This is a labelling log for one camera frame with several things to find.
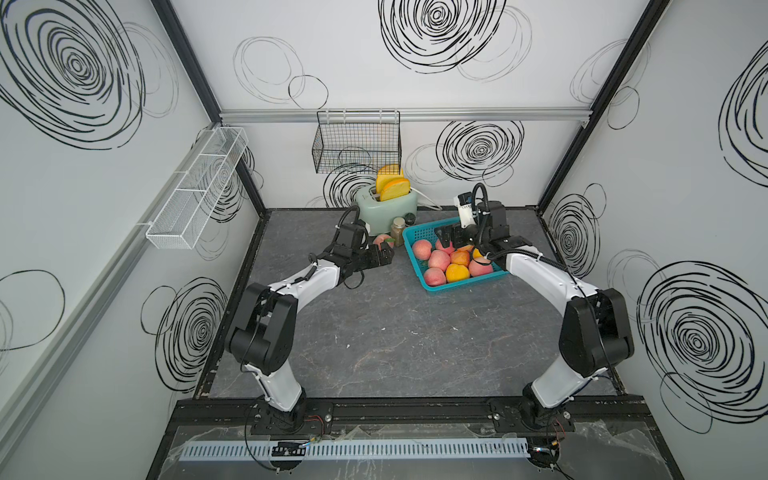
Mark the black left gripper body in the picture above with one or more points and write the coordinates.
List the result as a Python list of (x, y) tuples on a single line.
[(364, 259)]

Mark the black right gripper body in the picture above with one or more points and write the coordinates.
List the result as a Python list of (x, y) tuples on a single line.
[(467, 236)]

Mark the pink peach front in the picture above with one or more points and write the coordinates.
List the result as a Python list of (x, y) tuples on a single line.
[(439, 259)]

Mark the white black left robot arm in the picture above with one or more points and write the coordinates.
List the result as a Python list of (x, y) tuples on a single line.
[(261, 334)]

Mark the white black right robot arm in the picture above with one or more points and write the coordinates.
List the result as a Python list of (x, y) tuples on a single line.
[(595, 333)]

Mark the teal plastic basket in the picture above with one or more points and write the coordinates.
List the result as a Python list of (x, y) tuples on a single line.
[(426, 231)]

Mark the glass spice jar silver lid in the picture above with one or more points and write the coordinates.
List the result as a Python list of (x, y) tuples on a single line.
[(396, 230)]

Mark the mint green toaster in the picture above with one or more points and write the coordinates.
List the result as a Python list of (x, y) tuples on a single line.
[(379, 215)]

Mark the yellow toast slice right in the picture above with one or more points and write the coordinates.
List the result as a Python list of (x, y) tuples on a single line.
[(396, 188)]

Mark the yellow toast slice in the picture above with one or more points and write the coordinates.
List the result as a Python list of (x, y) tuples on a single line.
[(396, 188), (387, 174)]

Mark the yellow toast slice left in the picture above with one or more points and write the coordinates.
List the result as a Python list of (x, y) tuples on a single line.
[(387, 174)]

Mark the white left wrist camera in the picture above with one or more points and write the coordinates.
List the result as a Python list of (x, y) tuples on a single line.
[(359, 235)]

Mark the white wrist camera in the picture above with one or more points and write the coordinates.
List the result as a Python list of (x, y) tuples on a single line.
[(466, 210), (359, 235)]

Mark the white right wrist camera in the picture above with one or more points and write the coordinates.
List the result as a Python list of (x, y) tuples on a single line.
[(466, 210)]

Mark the white wire wall shelf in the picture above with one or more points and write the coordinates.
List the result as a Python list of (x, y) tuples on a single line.
[(185, 214)]

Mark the grey horizontal wall rail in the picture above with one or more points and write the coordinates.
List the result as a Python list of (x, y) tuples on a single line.
[(422, 114)]

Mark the white slotted cable duct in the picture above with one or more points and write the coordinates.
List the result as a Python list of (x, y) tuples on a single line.
[(366, 449)]

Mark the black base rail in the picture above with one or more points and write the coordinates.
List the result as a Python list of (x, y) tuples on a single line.
[(331, 415)]

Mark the black corner frame post right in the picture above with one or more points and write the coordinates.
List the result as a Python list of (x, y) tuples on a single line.
[(637, 40)]

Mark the black corner frame post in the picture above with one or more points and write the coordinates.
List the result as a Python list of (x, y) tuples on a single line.
[(184, 50), (637, 40)]

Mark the black corner frame post left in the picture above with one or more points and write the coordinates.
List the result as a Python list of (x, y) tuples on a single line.
[(184, 50)]

